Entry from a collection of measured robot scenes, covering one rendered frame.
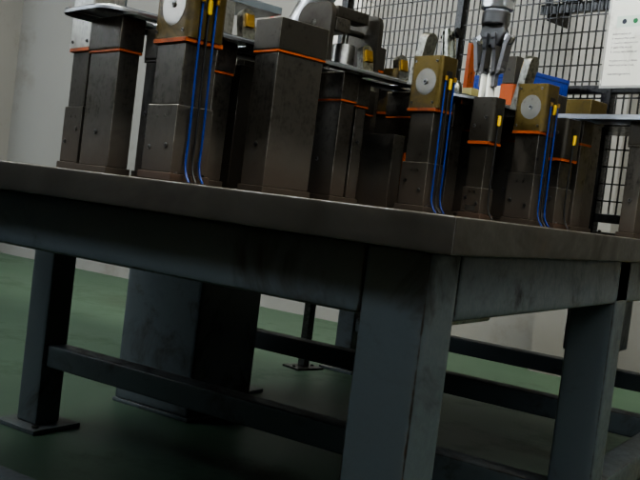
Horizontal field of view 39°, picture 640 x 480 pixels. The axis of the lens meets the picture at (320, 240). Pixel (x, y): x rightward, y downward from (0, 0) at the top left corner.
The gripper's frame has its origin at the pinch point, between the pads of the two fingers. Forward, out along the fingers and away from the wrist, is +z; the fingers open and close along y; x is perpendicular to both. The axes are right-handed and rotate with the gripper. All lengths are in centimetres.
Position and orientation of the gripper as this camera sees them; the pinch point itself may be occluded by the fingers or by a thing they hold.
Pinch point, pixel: (487, 88)
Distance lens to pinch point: 249.2
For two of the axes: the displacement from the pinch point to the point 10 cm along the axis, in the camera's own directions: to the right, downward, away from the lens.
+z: -1.2, 9.9, 0.4
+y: 6.5, 1.1, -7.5
